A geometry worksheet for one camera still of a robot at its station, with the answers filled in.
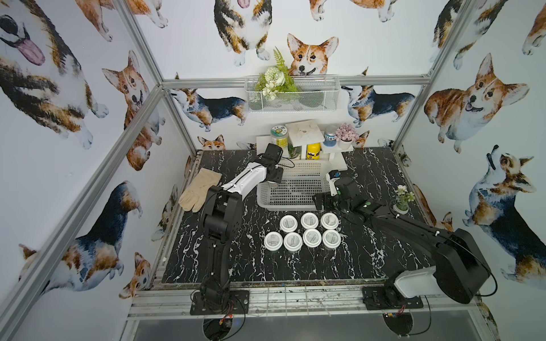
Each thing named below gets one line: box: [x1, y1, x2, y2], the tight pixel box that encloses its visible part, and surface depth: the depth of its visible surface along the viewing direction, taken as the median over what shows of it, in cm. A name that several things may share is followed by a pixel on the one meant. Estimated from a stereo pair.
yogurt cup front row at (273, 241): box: [263, 230, 283, 252], surface depth 83 cm
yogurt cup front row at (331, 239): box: [322, 229, 342, 249], surface depth 83 cm
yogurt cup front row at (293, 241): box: [282, 231, 303, 252], surface depth 83 cm
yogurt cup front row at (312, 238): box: [302, 228, 323, 248], surface depth 83 cm
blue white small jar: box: [323, 125, 337, 148], surface depth 100 cm
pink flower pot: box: [335, 122, 360, 150], surface depth 97 cm
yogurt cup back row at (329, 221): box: [320, 212, 340, 230], surface depth 88 cm
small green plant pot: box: [287, 142, 303, 160], surface depth 112 cm
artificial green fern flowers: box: [253, 46, 299, 101], surface depth 82 cm
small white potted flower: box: [392, 184, 416, 216], surface depth 94 cm
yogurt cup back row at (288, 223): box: [279, 214, 298, 234], surface depth 87 cm
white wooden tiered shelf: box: [255, 119, 354, 172], surface depth 102 cm
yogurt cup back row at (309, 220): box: [300, 211, 320, 230], surface depth 89 cm
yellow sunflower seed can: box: [270, 125, 288, 149], surface depth 99 cm
